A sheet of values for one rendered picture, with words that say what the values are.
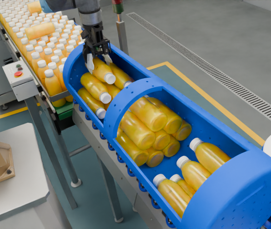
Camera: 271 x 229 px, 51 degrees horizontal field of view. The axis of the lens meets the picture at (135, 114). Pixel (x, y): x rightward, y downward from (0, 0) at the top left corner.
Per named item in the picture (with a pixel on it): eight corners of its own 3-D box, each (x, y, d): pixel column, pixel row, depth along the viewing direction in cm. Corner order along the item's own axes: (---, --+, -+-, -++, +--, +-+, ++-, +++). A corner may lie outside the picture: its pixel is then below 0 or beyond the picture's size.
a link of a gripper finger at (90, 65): (89, 79, 111) (92, 57, 106) (83, 73, 115) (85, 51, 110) (97, 78, 113) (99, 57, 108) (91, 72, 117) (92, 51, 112)
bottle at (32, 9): (26, 6, 203) (49, 0, 209) (30, 15, 204) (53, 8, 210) (26, 2, 197) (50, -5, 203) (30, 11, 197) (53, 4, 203)
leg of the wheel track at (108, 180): (117, 225, 187) (99, 160, 148) (113, 218, 191) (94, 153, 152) (124, 220, 189) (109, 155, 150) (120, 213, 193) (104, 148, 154)
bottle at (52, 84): (67, 104, 142) (57, 75, 132) (54, 109, 141) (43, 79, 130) (64, 97, 147) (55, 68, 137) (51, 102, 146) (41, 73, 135)
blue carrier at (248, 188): (200, 278, 71) (197, 220, 52) (74, 108, 132) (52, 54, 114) (280, 214, 79) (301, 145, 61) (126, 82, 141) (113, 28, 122)
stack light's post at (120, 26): (138, 153, 234) (118, 23, 166) (135, 151, 237) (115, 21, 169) (142, 151, 236) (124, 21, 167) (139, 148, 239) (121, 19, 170)
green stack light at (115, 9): (116, 14, 161) (114, 5, 158) (111, 11, 165) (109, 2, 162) (126, 11, 163) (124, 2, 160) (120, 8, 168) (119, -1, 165)
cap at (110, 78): (115, 76, 112) (117, 78, 110) (109, 84, 112) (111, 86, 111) (108, 71, 109) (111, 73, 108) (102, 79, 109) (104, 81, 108)
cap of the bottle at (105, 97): (98, 100, 109) (100, 102, 107) (102, 91, 107) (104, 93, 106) (107, 102, 111) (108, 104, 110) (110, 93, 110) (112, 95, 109)
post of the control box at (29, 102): (72, 209, 200) (21, 92, 137) (70, 205, 203) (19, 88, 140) (77, 206, 201) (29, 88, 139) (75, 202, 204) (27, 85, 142)
